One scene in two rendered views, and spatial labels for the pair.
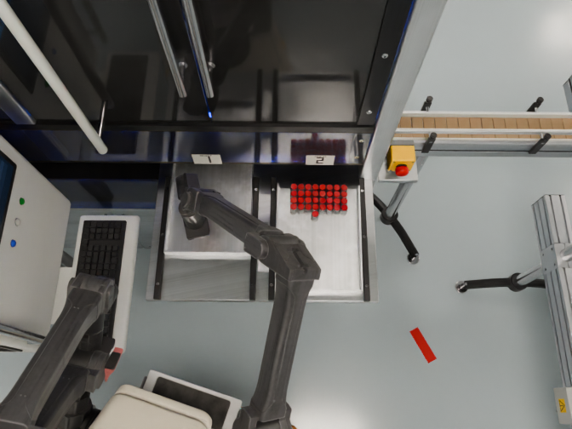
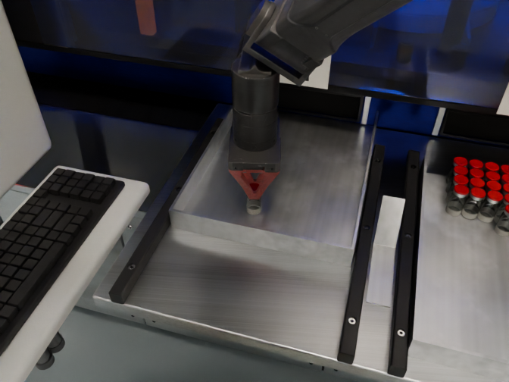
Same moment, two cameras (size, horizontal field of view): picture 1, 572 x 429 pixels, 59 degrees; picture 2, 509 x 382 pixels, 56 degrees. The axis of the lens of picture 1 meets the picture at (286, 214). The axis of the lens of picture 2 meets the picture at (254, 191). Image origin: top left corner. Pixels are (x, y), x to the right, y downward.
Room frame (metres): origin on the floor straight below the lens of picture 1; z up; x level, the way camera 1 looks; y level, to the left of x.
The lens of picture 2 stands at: (0.02, 0.12, 1.39)
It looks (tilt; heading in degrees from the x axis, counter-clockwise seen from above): 42 degrees down; 16
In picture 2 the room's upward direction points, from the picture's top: straight up
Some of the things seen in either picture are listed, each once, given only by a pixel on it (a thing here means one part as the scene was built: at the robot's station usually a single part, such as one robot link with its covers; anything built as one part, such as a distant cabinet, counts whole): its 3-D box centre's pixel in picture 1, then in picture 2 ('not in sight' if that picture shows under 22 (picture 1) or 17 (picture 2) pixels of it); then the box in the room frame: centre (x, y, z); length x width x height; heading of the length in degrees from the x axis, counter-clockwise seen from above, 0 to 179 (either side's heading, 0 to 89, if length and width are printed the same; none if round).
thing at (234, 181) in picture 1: (210, 202); (286, 163); (0.61, 0.24, 0.90); 0.34 x 0.26 x 0.04; 179
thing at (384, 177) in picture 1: (396, 163); not in sight; (0.77, -0.37, 0.87); 0.14 x 0.13 x 0.02; 179
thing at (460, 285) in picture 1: (513, 284); not in sight; (0.54, -1.06, 0.07); 0.50 x 0.08 x 0.14; 89
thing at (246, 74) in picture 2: (190, 208); (255, 82); (0.51, 0.26, 1.09); 0.07 x 0.06 x 0.07; 11
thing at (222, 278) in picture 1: (264, 226); (385, 226); (0.54, 0.07, 0.87); 0.70 x 0.48 x 0.02; 89
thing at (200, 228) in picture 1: (193, 218); (254, 126); (0.51, 0.26, 1.03); 0.10 x 0.07 x 0.07; 14
